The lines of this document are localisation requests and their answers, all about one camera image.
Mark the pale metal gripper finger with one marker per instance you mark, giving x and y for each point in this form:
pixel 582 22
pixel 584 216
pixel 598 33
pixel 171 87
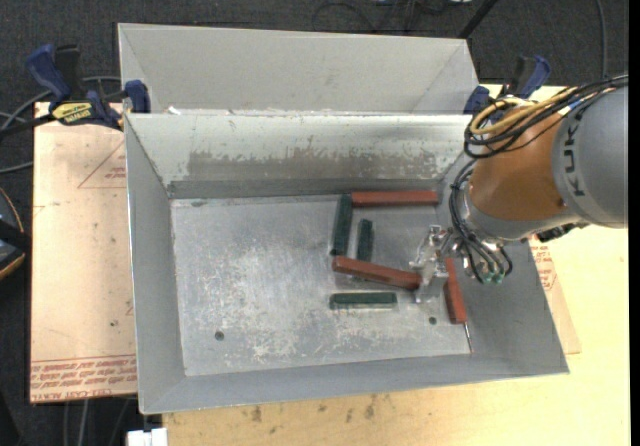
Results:
pixel 421 259
pixel 429 293

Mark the red-brown flat block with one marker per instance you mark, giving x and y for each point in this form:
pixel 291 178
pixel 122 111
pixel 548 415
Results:
pixel 375 272
pixel 395 198
pixel 455 299

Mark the dark green flat block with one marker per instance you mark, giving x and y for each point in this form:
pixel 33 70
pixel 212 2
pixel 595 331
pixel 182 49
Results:
pixel 342 226
pixel 362 300
pixel 365 240

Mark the grey metal bin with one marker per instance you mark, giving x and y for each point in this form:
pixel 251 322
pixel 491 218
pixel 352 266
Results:
pixel 260 254

